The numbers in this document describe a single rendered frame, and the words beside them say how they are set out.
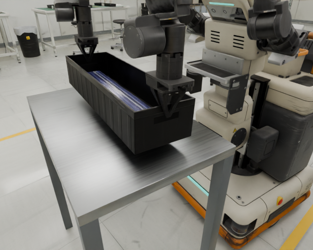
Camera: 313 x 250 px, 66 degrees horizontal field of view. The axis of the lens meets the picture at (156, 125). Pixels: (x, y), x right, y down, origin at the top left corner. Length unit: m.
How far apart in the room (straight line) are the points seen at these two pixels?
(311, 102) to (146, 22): 0.90
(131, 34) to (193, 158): 0.35
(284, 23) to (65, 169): 0.72
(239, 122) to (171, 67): 0.68
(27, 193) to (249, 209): 1.37
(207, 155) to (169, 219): 0.91
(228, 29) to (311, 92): 0.44
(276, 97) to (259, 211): 0.55
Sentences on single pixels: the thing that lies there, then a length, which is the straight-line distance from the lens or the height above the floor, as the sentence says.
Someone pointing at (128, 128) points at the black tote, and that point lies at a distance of 0.56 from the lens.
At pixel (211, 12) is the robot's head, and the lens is 1.08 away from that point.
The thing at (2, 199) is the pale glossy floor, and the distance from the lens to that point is 1.90.
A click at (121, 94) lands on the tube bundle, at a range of 0.79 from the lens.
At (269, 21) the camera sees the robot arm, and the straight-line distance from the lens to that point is 0.82.
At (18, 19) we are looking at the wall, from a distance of 6.51.
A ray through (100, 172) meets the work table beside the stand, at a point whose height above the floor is 0.80.
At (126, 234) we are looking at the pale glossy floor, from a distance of 1.47.
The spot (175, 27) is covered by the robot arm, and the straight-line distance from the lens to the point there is 0.49.
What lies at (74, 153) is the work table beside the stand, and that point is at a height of 0.80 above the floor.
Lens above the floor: 1.19
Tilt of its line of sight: 30 degrees down
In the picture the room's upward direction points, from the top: straight up
